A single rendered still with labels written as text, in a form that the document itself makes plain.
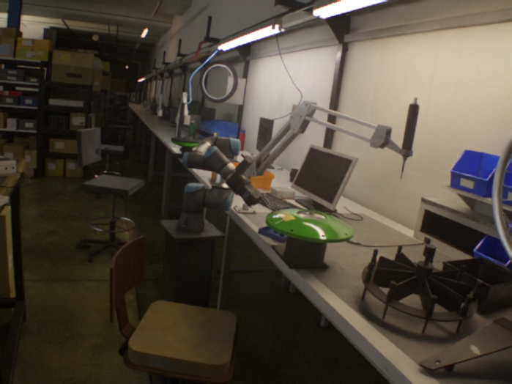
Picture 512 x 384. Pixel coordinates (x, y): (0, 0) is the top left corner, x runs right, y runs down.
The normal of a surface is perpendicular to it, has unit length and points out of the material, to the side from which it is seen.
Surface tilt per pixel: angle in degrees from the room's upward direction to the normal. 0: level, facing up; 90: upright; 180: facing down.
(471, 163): 87
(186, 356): 0
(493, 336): 18
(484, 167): 90
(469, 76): 90
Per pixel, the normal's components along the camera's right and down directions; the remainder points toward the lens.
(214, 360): 0.13, -0.97
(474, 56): -0.92, -0.04
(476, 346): -0.15, -0.93
